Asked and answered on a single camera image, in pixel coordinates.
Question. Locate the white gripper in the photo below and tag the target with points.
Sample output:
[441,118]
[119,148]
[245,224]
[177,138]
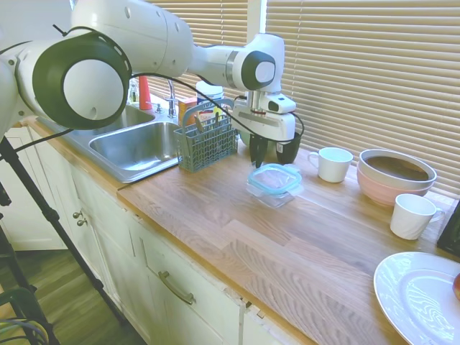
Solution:
[266,124]

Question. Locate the clear lid teal rim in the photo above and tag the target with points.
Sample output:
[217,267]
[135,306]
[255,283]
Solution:
[275,178]

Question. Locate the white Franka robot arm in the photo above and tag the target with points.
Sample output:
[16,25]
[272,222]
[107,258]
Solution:
[143,36]

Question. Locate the clear glass food container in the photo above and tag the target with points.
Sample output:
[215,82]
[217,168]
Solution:
[276,201]

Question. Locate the black cup with sticker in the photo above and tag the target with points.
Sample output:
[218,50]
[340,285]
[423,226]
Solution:
[287,152]

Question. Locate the gray plastic cutlery basket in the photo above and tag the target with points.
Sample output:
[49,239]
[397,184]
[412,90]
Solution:
[206,151]

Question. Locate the white canister blue label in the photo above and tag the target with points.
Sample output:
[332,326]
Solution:
[210,91]

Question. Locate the wide white mug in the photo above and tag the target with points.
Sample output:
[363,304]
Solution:
[334,165]

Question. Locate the orange cardboard box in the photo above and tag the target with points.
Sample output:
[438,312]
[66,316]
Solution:
[187,109]

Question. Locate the chrome sink faucet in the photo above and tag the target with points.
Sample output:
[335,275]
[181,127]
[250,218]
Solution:
[171,104]

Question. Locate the chrome soap pump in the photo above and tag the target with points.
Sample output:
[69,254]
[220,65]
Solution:
[158,108]

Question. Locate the stainless steel sink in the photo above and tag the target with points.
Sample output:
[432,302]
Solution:
[136,147]

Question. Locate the red cone bottle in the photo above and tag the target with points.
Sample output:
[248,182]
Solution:
[145,95]

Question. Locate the wide beige window blinds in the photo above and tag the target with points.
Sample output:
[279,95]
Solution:
[359,72]

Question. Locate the beige sink window blinds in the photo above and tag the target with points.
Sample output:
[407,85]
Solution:
[215,21]

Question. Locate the gray white bowl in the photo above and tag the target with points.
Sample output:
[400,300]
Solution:
[395,167]

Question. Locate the small white cup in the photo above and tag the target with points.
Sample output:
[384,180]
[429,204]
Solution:
[409,219]

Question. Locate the white kitchen base cabinet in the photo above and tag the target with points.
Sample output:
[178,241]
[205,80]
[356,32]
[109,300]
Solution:
[125,258]

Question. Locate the round metal cabinet knob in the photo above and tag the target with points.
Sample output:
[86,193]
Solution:
[77,215]
[82,222]

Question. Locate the white dinner plate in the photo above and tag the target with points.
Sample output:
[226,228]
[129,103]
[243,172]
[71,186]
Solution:
[417,298]

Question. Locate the red apple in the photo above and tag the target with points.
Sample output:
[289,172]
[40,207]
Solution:
[457,285]

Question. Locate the dark green clamp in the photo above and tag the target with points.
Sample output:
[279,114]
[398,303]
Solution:
[25,305]

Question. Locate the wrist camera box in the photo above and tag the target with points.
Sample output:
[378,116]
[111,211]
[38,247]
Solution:
[282,104]

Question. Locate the black camera tripod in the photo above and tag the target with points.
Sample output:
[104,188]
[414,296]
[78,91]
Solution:
[46,212]

